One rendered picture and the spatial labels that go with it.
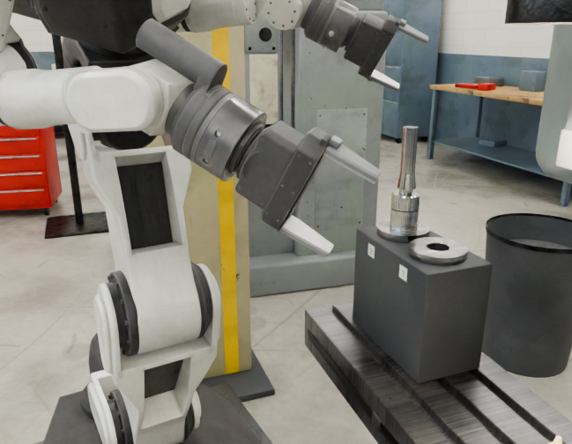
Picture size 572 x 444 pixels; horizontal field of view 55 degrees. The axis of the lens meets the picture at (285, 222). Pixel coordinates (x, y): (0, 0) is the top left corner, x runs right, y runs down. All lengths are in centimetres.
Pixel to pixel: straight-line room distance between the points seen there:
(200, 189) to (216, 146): 158
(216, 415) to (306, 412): 97
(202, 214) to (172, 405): 114
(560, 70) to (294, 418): 194
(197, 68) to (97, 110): 12
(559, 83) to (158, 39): 39
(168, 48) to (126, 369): 56
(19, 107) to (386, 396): 64
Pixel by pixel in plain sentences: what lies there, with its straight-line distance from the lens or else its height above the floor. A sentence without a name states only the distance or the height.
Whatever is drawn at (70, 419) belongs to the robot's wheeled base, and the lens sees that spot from 149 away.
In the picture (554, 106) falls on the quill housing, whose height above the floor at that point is 138.
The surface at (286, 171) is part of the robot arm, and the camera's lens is 57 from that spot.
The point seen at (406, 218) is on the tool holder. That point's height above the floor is 115.
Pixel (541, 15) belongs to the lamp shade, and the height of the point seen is 145.
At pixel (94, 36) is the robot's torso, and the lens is 88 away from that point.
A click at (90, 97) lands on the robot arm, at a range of 63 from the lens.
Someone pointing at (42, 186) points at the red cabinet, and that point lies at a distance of 493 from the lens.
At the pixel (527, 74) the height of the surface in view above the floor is 105.
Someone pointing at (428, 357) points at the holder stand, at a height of 97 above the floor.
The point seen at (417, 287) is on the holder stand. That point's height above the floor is 108.
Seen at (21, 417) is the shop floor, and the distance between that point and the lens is 255.
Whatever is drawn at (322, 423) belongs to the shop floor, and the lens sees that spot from 230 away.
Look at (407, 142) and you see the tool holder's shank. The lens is 93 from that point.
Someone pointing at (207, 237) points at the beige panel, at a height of 68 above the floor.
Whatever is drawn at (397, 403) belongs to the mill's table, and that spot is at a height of 93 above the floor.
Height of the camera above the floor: 144
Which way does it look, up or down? 19 degrees down
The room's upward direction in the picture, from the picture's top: straight up
